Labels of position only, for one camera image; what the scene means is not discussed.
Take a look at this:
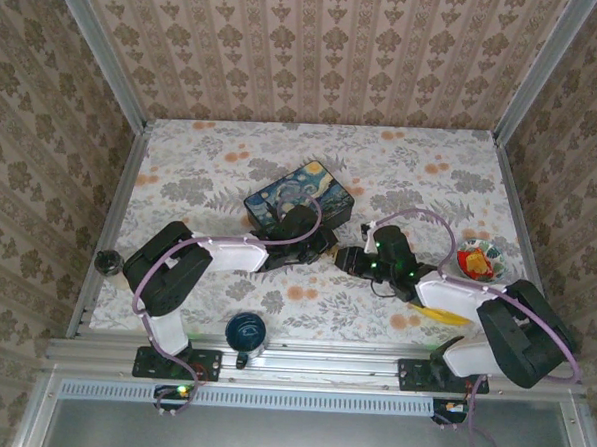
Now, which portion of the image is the starry night tin box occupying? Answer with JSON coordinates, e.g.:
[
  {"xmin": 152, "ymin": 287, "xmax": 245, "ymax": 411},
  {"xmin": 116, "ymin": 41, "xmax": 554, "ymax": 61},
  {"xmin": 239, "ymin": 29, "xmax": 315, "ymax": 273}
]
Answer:
[{"xmin": 241, "ymin": 156, "xmax": 359, "ymax": 236}]

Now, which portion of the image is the red snack packet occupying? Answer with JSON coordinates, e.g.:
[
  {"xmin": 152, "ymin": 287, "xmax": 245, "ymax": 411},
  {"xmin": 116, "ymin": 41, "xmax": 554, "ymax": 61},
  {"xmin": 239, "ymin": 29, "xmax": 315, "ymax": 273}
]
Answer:
[{"xmin": 456, "ymin": 247, "xmax": 494, "ymax": 278}]

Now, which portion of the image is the yellow banana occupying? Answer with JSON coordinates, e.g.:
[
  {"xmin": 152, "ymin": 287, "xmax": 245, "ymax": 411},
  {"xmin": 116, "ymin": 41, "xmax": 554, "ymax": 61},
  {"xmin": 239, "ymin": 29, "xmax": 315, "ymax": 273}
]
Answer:
[{"xmin": 411, "ymin": 301, "xmax": 477, "ymax": 329}]

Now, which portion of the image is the dark blue mug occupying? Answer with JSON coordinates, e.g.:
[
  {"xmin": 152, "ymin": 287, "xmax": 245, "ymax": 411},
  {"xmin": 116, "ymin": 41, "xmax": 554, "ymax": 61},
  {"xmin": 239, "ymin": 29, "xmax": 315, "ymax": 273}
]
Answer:
[{"xmin": 222, "ymin": 310, "xmax": 271, "ymax": 373}]

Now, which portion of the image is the floral patterned bowl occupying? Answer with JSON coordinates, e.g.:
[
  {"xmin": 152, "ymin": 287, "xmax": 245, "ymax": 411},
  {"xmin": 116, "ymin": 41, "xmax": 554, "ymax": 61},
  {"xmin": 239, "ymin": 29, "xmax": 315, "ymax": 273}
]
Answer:
[{"xmin": 455, "ymin": 236, "xmax": 510, "ymax": 285}]

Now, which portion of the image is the small controller board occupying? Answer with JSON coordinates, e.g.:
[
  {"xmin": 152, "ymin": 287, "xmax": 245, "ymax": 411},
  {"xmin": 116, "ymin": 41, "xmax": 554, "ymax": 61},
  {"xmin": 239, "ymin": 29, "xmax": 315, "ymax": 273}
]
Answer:
[
  {"xmin": 152, "ymin": 382, "xmax": 194, "ymax": 414},
  {"xmin": 431, "ymin": 397, "xmax": 472, "ymax": 427}
]

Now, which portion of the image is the grey metal panel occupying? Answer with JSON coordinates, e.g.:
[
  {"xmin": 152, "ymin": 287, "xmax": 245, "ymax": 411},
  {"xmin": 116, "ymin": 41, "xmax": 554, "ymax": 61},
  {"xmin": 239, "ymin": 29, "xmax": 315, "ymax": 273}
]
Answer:
[{"xmin": 40, "ymin": 394, "xmax": 592, "ymax": 447}]

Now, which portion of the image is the small black knob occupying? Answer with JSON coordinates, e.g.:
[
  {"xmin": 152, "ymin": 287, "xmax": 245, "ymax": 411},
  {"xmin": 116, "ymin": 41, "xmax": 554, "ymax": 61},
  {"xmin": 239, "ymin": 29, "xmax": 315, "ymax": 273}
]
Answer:
[{"xmin": 93, "ymin": 248, "xmax": 126, "ymax": 280}]

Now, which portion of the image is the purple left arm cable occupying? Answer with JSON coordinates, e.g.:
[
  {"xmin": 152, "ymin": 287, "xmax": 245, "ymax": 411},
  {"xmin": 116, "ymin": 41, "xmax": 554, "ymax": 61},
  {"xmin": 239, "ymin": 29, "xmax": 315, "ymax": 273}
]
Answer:
[{"xmin": 126, "ymin": 184, "xmax": 326, "ymax": 427}]

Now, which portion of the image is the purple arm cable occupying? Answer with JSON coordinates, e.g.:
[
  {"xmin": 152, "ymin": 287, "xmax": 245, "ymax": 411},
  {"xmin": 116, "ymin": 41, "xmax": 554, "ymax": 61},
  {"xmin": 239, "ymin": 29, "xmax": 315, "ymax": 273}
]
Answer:
[
  {"xmin": 126, "ymin": 184, "xmax": 326, "ymax": 427},
  {"xmin": 361, "ymin": 205, "xmax": 592, "ymax": 447}
]

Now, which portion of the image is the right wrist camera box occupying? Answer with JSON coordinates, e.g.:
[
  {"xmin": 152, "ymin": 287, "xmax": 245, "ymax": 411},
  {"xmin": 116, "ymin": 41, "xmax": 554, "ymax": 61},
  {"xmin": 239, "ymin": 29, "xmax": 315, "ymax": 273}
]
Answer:
[{"xmin": 359, "ymin": 217, "xmax": 386, "ymax": 242}]

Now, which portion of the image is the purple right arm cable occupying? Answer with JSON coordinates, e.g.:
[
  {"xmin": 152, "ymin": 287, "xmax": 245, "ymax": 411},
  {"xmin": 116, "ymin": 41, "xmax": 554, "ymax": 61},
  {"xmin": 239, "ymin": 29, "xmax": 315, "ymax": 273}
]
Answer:
[{"xmin": 361, "ymin": 205, "xmax": 592, "ymax": 447}]

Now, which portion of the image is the long aluminium base rail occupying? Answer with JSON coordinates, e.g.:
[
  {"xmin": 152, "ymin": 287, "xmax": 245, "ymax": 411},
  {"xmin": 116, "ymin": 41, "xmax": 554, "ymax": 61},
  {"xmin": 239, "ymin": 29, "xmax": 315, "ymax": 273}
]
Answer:
[{"xmin": 44, "ymin": 325, "xmax": 586, "ymax": 403}]

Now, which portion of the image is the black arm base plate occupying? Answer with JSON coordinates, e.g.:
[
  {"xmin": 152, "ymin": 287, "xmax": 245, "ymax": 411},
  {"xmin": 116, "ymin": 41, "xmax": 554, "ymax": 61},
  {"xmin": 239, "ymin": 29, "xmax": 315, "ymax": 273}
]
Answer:
[
  {"xmin": 395, "ymin": 357, "xmax": 494, "ymax": 398},
  {"xmin": 130, "ymin": 345, "xmax": 225, "ymax": 384}
]

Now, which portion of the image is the aluminium side rail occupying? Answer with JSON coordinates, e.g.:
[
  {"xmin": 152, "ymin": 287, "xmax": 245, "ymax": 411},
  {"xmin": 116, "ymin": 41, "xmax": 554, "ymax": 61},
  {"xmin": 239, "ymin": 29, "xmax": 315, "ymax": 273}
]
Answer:
[
  {"xmin": 481, "ymin": 135, "xmax": 575, "ymax": 363},
  {"xmin": 65, "ymin": 120, "xmax": 152, "ymax": 342}
]

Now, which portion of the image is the grey slotted cable duct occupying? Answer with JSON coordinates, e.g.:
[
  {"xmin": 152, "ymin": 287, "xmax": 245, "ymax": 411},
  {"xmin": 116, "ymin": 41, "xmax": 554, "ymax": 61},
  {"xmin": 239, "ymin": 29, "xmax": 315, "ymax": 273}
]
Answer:
[{"xmin": 55, "ymin": 376, "xmax": 434, "ymax": 420}]

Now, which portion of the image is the aluminium frame post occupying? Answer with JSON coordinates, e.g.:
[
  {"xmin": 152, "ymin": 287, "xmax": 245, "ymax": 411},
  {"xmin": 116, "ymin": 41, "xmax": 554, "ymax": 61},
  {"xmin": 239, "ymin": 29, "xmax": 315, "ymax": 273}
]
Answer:
[
  {"xmin": 492, "ymin": 0, "xmax": 597, "ymax": 151},
  {"xmin": 39, "ymin": 0, "xmax": 157, "ymax": 133}
]

